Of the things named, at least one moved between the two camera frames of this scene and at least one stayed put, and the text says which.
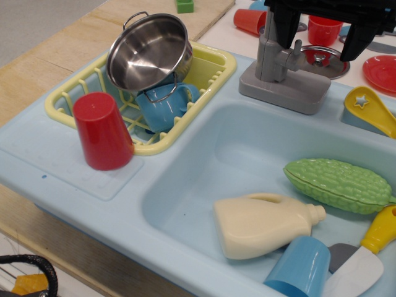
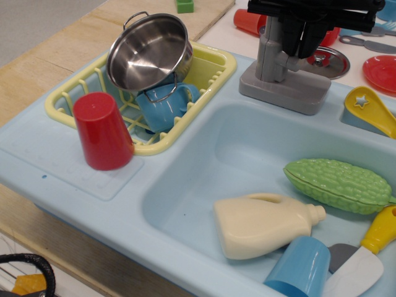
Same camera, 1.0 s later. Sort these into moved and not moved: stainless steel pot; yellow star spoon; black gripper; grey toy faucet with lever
Moved: black gripper
Not moved: grey toy faucet with lever; stainless steel pot; yellow star spoon
